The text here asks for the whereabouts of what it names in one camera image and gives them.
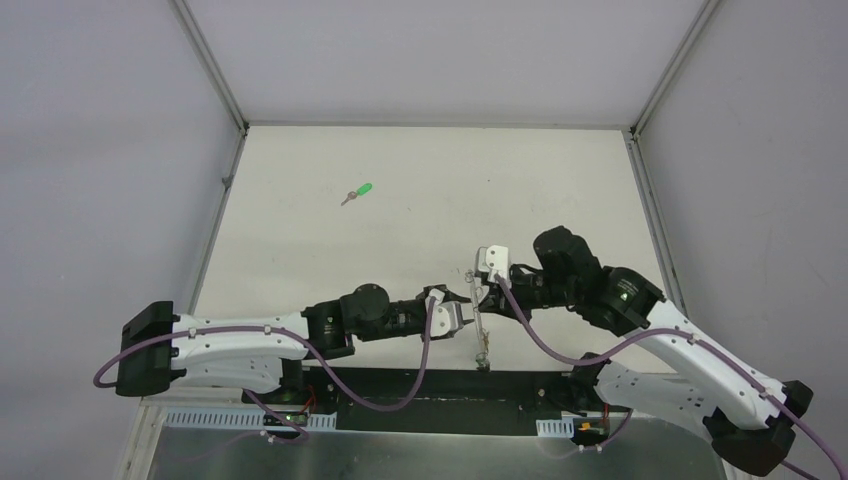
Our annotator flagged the aluminium frame post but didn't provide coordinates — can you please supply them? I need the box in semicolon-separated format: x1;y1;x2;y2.
622;0;724;315
113;1;250;479

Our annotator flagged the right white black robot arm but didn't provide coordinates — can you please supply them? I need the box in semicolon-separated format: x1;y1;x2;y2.
475;226;813;477

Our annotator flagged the left aluminium frame post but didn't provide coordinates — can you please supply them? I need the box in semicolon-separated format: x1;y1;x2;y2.
113;1;250;479

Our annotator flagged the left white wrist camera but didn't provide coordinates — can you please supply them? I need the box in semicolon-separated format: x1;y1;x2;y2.
429;288;465;339

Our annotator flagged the right white cable duct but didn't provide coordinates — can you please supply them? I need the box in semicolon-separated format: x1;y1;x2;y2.
535;418;575;439

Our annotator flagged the left white cable duct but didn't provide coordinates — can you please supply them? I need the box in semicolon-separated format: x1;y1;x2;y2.
163;408;337;433

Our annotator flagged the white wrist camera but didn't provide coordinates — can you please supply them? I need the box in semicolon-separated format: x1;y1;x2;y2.
429;288;465;339
473;245;512;286

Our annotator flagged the large wire keyring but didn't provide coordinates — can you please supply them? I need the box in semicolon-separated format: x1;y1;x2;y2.
465;270;489;358

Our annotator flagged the right aluminium frame post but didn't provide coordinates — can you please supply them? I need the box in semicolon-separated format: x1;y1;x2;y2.
622;0;724;315

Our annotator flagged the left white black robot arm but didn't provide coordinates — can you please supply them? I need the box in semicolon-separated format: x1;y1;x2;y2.
109;284;471;405

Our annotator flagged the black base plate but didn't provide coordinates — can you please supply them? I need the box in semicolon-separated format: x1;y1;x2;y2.
259;367;604;436

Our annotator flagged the white cable duct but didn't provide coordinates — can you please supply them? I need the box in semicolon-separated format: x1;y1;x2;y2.
535;418;575;439
163;408;337;433

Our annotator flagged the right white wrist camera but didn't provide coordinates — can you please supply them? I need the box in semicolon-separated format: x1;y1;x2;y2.
473;245;512;286

